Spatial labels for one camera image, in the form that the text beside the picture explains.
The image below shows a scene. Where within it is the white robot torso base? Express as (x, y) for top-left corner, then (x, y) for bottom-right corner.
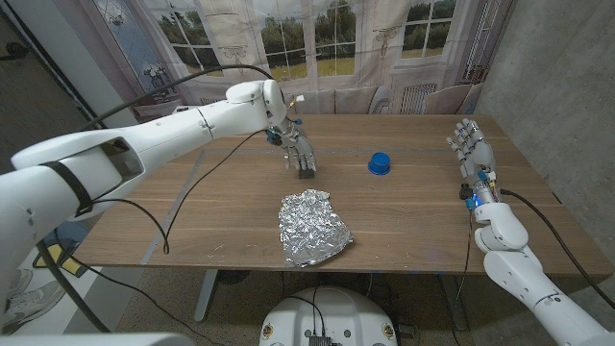
(258, 286), (399, 346)

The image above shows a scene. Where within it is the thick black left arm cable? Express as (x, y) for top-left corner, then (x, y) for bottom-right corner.
(36, 63), (275, 334)

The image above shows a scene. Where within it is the thin black right arm wire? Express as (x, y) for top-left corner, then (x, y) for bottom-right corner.
(454, 210), (476, 346)

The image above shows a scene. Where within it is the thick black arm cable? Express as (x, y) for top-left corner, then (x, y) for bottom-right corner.
(499, 188), (615, 311)
(36, 63), (275, 334)

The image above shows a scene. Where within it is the thin black left arm wire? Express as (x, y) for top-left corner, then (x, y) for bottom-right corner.
(52, 128), (266, 346)

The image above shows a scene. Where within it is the blue upholstered chair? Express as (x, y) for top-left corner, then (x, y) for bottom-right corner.
(45, 218), (90, 251)

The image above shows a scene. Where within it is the grey table leg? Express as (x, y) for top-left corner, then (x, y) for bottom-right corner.
(439, 273), (470, 332)
(193, 268), (218, 322)

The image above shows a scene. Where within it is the crinkled aluminum foil sheet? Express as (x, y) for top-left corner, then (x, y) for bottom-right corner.
(278, 188), (356, 269)

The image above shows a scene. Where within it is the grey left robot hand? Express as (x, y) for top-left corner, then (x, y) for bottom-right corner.
(265, 117), (317, 173)

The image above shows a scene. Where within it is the printed window scene backdrop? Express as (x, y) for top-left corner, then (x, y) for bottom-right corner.
(52, 0), (518, 145)

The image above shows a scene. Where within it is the grey sneaker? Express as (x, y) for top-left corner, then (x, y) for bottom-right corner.
(0, 268), (62, 333)

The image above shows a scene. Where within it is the blue plastic cup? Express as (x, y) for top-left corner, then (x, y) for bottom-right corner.
(367, 152), (392, 176)

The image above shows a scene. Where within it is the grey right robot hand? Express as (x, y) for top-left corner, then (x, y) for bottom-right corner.
(445, 117), (502, 210)

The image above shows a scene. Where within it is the thin black arm wire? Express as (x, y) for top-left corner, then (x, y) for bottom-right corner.
(454, 210), (476, 346)
(52, 128), (266, 346)

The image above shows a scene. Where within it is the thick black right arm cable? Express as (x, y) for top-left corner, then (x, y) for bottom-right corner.
(499, 188), (615, 311)

